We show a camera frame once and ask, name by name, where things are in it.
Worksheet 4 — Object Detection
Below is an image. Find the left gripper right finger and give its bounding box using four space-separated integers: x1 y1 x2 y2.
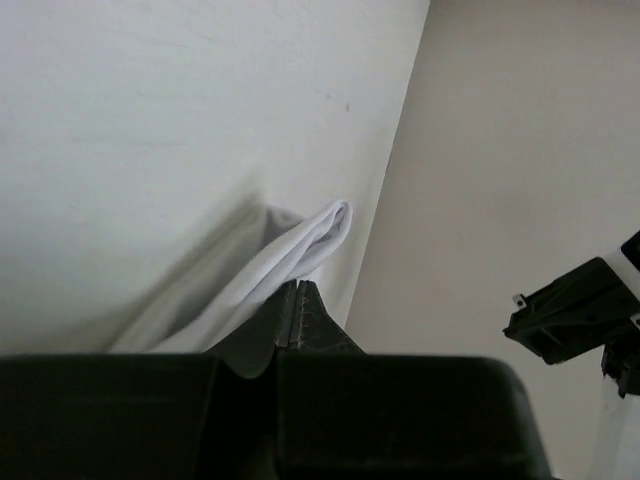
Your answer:
275 281 552 479

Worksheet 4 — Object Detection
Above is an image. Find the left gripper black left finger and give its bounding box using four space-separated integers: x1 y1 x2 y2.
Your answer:
1 282 296 479

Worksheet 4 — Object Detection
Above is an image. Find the white skirt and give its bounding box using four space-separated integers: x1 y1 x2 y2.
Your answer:
108 200 353 354

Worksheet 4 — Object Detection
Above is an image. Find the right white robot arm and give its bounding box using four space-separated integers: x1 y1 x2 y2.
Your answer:
503 235 639 397

